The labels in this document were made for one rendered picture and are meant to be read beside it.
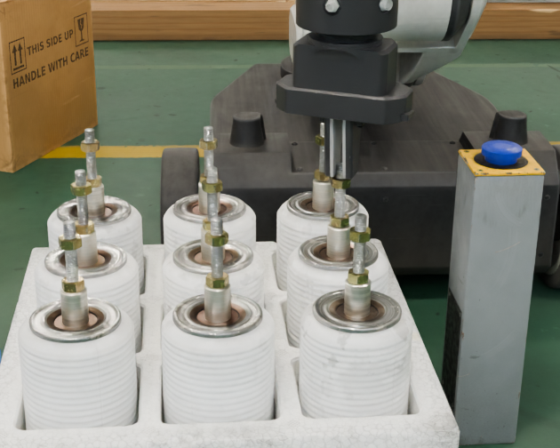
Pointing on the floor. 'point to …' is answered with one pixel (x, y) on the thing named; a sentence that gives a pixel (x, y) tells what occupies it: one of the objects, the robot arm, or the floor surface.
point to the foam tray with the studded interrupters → (241, 430)
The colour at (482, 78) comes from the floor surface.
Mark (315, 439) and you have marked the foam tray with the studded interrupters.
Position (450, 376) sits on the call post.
